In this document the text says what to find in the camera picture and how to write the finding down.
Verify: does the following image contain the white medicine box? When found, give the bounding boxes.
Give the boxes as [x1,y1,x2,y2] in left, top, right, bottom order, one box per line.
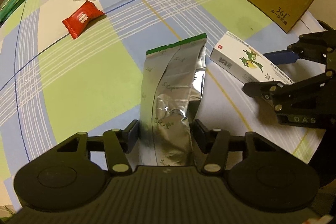
[210,31,294,85]

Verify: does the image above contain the silver foil tea bag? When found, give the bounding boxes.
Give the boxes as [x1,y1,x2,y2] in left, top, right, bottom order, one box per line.
[139,34,207,166]

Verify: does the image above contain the checked blue green tablecloth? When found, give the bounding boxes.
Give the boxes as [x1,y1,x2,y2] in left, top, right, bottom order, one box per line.
[1,0,321,210]

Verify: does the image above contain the red candy packet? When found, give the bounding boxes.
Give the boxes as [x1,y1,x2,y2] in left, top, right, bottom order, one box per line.
[62,1,105,39]

